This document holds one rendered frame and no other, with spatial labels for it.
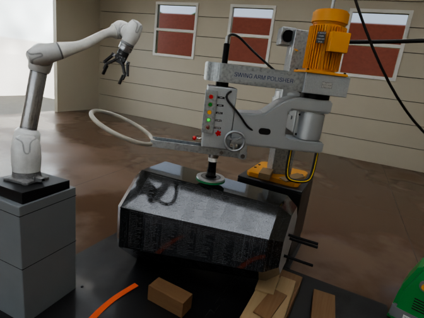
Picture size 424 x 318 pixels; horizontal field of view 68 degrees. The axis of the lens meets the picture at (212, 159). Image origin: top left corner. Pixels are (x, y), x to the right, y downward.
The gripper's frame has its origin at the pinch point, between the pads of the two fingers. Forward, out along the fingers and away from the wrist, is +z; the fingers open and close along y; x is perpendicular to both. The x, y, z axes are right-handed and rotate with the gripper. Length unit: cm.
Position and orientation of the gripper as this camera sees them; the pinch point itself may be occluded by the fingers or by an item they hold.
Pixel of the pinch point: (111, 77)
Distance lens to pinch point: 236.3
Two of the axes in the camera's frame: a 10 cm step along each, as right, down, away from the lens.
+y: 8.5, 5.1, -0.8
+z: -4.9, 8.5, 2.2
